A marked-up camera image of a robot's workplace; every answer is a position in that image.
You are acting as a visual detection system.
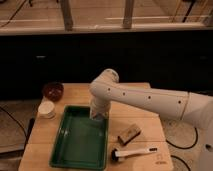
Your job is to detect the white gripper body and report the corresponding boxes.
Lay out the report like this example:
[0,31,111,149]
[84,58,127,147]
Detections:
[90,98,111,114]

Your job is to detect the blue sponge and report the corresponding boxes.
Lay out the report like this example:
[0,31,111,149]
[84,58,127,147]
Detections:
[90,113,108,121]

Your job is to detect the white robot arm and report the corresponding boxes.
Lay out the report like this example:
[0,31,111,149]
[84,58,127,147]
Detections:
[89,69,213,171]

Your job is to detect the green plastic tray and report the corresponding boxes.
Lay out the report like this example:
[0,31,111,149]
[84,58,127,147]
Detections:
[49,106,108,171]

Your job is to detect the wooden block brush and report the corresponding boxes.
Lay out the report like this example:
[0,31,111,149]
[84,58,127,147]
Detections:
[118,124,141,146]

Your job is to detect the dark red bowl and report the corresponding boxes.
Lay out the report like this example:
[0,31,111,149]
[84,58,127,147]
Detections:
[42,82,64,102]

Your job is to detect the white round container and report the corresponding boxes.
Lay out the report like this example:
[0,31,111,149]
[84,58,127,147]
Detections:
[38,101,55,119]

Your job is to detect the white handled dish brush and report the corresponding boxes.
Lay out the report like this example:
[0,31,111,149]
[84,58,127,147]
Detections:
[111,148,158,162]

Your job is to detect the black cable on floor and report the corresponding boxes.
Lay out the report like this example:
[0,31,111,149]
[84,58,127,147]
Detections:
[165,126,200,171]

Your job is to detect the black cable left floor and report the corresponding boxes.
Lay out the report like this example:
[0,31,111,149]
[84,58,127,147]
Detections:
[0,106,28,141]

